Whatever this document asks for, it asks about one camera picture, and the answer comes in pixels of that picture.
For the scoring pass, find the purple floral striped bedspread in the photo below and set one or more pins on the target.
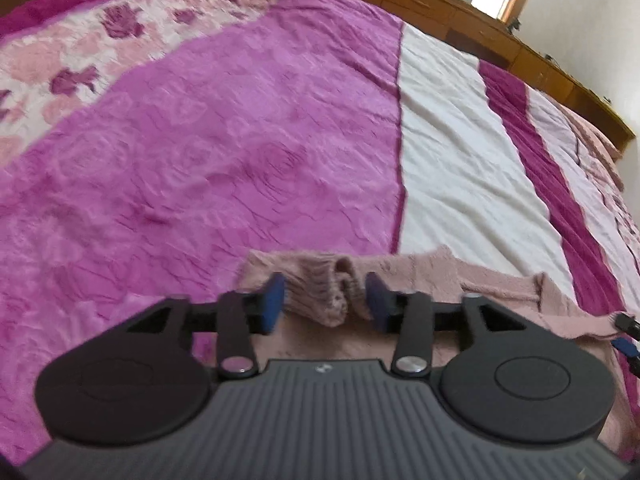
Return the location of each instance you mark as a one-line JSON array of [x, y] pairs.
[[225, 135]]

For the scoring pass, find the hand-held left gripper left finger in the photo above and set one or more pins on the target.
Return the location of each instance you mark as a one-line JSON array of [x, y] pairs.
[[270, 305]]

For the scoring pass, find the pink knitted cardigan sweater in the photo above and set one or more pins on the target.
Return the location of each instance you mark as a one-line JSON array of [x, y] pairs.
[[500, 280]]

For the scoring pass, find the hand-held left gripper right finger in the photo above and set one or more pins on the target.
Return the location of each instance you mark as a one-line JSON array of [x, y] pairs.
[[377, 305]]

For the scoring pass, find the pale pink lace-edged blanket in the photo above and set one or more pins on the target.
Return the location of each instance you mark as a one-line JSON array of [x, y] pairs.
[[600, 160]]

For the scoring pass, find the wooden headboard cabinet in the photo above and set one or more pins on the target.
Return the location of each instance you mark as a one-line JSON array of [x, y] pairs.
[[425, 2]]

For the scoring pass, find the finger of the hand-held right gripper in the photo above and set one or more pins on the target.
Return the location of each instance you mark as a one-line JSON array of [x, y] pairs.
[[625, 346], [629, 324]]

